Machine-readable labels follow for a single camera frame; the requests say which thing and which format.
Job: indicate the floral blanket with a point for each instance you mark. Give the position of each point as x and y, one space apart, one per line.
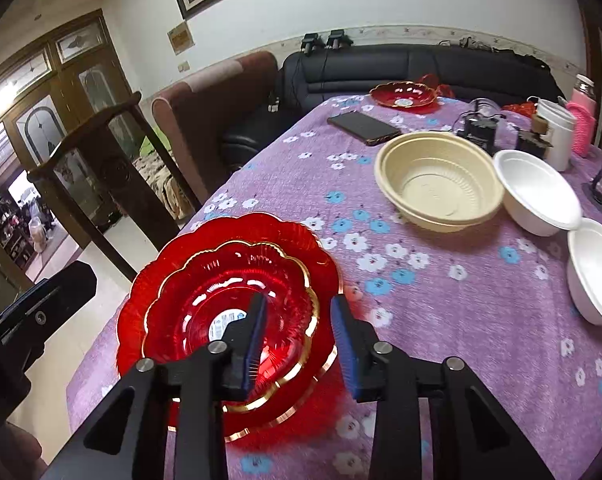
156 185

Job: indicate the dark brown small object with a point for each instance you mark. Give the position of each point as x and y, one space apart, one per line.
531 142

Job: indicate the beige plastic bowl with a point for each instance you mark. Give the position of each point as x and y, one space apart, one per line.
431 185

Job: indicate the purple floral tablecloth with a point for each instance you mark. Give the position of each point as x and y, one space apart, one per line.
306 185

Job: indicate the white plastic cup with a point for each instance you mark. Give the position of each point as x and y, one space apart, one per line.
561 140

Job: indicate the black gadget on sofa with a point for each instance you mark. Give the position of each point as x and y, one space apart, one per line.
311 42
338 39

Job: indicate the black smartphone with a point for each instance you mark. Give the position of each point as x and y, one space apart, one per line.
363 127

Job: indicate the red gold-rimmed plate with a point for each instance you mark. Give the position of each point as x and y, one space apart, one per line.
221 280

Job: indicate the black electronic device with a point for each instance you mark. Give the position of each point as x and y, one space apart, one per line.
481 132

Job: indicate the dark wooden chair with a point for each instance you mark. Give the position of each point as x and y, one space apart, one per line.
106 160

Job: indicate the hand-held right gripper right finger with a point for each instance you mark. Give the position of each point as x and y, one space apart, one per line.
342 350

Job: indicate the brown armchair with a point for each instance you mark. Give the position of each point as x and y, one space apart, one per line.
206 105

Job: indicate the small yellow wall plaque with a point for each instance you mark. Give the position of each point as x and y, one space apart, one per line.
180 37

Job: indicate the person's left hand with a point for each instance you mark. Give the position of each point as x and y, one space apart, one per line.
18 452

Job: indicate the white charger plug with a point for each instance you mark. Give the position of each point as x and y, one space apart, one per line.
274 104

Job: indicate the green cloth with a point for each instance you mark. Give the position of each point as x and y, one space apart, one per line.
147 147

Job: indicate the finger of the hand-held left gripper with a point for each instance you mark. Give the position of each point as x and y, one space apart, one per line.
66 290

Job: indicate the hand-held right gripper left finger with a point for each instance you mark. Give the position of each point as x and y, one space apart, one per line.
257 345

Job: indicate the small red scalloped plate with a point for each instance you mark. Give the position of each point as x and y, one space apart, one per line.
403 95

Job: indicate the wooden glass door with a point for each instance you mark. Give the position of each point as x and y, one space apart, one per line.
96 85

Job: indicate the pink sleeved bottle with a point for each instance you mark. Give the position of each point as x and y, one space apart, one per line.
581 125

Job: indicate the white foam bowl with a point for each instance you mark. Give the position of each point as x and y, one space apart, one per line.
593 270
531 185

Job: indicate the large red scalloped plate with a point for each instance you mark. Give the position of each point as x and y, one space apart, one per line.
291 240

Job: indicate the black leather sofa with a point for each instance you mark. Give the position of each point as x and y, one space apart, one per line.
381 65

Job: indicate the red plastic bag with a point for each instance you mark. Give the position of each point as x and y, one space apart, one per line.
520 107
431 81

